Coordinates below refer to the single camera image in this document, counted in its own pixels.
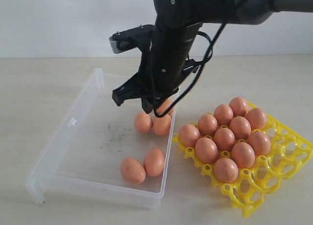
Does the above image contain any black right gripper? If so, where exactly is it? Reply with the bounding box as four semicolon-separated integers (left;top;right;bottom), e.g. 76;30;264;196
112;50;179;113

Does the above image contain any brown egg placed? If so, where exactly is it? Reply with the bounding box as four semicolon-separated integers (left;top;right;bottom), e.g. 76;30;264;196
198;113;218;136
214;104;234;126
179;124;201;147

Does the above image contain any clear plastic container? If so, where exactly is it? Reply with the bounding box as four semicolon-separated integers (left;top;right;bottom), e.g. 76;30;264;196
25;68;173;208

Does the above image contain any brown egg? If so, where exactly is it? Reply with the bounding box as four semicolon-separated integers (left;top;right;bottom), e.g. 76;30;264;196
144;148;165;177
157;98;173;114
231;142;255;169
134;112;153;133
229;116;251;140
245;108;267;130
214;127;235;151
229;96;248;117
214;157;239;183
246;131;271;156
153;114;172;136
195;137;219;164

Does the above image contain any yellow plastic egg tray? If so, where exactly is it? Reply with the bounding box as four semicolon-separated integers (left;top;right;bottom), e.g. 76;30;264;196
172;115;313;217

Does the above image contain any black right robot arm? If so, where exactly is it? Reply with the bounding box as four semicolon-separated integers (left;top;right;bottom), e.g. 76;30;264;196
110;0;313;117

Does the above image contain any brown egg far corner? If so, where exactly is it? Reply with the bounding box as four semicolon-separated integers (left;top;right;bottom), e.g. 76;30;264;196
120;157;146;184

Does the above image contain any black camera cable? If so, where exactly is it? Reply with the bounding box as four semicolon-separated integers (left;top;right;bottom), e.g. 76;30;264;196
146;0;257;117

